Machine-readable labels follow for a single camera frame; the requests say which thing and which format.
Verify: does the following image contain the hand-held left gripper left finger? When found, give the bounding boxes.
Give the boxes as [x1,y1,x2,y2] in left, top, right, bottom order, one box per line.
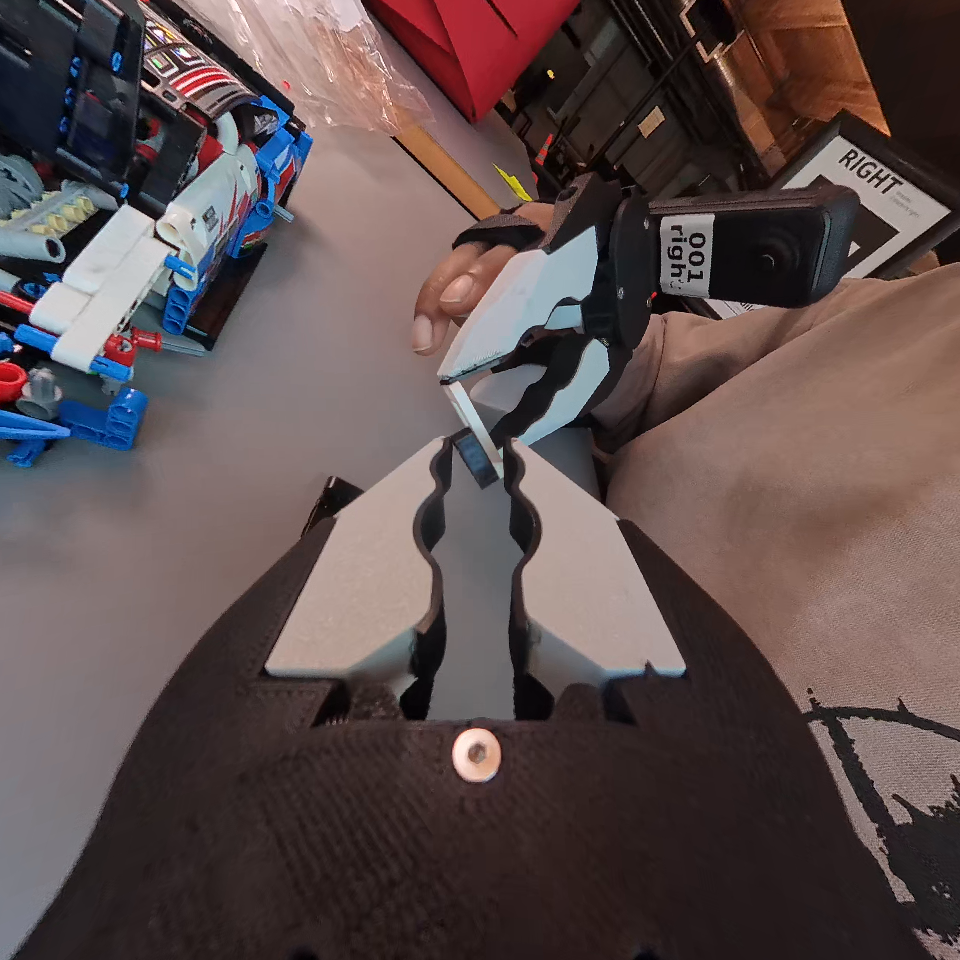
[266,437,455,699]

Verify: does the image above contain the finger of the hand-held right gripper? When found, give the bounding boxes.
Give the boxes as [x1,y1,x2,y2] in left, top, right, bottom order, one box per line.
[437,223,603,387]
[489,330,630,450]

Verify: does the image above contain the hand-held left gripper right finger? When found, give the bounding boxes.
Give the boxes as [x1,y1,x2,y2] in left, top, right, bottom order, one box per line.
[504,438,689,699]

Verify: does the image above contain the black curved brick blue pin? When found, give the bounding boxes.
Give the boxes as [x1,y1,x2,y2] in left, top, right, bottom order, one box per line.
[453,432,501,490]

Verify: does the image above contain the person's right forearm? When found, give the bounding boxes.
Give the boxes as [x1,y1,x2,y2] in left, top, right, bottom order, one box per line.
[592,258,960,481]

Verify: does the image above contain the grey desk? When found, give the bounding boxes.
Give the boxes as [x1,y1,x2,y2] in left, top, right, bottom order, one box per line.
[0,15,609,957]

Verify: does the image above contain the person's right hand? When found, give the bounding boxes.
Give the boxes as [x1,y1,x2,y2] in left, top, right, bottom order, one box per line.
[411,241,522,357]

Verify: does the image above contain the person's beige sweatshirt torso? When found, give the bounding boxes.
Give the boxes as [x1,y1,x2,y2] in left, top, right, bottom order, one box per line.
[600,360,960,960]

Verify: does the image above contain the red cardboard carry box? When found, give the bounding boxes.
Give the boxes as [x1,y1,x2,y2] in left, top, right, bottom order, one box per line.
[363,0,582,125]

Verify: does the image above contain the black framed marker sign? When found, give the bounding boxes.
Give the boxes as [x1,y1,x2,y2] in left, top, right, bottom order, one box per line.
[705,112,960,324]

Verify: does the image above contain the crumpled clear plastic bags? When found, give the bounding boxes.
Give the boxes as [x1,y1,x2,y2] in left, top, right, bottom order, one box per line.
[172,0,436,140]

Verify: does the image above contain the partly built brick race car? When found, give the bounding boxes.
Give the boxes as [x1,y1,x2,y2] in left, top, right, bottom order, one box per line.
[0,0,316,470]

